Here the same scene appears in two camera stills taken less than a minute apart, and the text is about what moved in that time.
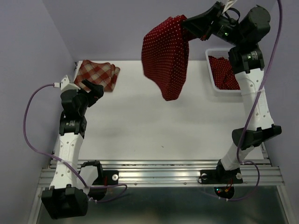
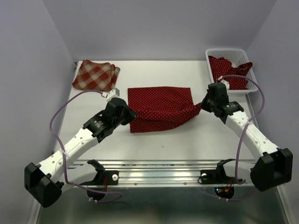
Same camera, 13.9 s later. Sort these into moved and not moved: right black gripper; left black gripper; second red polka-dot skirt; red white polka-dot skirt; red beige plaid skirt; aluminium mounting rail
Moved: red white polka-dot skirt; right black gripper; left black gripper
Not moved: aluminium mounting rail; red beige plaid skirt; second red polka-dot skirt
